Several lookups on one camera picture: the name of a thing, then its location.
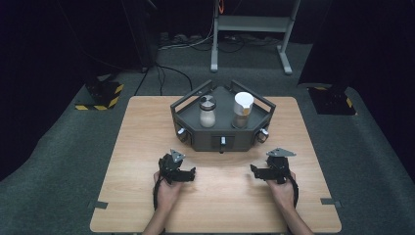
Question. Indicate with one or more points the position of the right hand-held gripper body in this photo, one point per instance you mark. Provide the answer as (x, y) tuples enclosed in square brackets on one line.
[(279, 166)]

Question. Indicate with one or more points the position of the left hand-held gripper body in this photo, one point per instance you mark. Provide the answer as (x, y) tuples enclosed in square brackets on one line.
[(171, 166)]

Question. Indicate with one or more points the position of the glass shaker with metal lid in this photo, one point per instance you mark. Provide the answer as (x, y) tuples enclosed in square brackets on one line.
[(207, 114)]

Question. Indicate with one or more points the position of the tall jar with white lid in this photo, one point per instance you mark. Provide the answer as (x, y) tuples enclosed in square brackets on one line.
[(243, 104)]

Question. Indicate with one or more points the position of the dark grey corner rack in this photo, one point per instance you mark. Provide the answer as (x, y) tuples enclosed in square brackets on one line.
[(225, 107)]

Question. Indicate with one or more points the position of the person's left hand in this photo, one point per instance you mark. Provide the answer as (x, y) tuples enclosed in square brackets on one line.
[(168, 194)]

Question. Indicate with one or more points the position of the person's right hand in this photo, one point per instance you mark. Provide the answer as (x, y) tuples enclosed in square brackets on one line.
[(284, 192)]

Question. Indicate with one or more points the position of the silver drawer knob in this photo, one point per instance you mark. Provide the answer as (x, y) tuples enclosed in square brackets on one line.
[(263, 133), (181, 132), (223, 141)]

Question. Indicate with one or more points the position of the grey tape piece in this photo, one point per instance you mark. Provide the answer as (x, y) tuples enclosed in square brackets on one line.
[(330, 201), (99, 204)]

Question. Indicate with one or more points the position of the black yellow striped base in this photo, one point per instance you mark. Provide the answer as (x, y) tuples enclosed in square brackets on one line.
[(104, 94), (332, 101)]

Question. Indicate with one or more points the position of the grey metal stand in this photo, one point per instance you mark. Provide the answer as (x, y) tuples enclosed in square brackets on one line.
[(251, 23)]

